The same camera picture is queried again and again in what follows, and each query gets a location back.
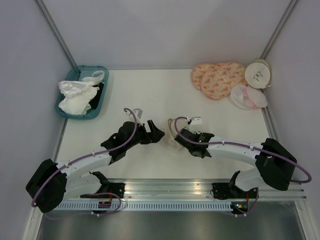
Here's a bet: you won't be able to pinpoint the white slotted cable duct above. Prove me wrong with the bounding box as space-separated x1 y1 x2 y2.
55 200 232 212

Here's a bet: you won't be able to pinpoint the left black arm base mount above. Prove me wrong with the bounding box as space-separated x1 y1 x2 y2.
80 182 126 199

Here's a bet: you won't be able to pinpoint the floral heart laundry bag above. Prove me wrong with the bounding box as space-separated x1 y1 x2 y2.
191 61 238 90
200 62 246 100

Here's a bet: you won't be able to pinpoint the black garment in basket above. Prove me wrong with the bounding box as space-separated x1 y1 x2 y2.
89 82 104 110

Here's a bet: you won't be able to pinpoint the white mesh bag pink trim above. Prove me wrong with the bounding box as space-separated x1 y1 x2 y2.
230 85 268 110

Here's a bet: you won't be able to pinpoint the floral heart laundry bag back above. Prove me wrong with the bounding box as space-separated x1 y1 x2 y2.
191 61 238 90

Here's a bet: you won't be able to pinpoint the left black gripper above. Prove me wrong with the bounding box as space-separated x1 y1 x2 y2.
125 120 165 150

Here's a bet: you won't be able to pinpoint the aluminium rail front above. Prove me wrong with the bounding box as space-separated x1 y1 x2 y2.
64 178 307 202

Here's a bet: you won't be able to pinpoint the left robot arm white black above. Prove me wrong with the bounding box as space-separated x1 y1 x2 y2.
25 120 165 213

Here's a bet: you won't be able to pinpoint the floral heart laundry bag front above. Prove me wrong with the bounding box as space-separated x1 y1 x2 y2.
200 62 246 100

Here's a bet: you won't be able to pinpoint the teal plastic basket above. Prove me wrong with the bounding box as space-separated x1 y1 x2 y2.
55 65 109 120

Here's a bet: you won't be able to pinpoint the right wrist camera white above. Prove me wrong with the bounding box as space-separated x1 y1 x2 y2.
187 116 203 134

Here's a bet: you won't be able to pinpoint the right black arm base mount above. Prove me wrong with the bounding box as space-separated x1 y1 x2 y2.
210 182 242 200

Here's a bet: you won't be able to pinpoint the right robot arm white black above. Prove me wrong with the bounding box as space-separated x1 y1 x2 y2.
174 128 297 198

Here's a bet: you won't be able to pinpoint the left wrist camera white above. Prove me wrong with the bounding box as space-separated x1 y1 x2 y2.
125 108 143 125

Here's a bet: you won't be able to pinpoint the round mesh laundry bag glasses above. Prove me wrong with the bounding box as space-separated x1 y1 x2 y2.
164 118 183 152

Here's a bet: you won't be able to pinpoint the round mesh bag at corner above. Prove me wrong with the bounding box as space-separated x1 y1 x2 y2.
244 59 272 90

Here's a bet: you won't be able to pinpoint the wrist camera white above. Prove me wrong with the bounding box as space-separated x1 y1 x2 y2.
187 116 203 134
125 108 143 125

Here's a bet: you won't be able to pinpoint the white bra in basket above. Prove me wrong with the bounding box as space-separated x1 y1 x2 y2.
58 70 105 115

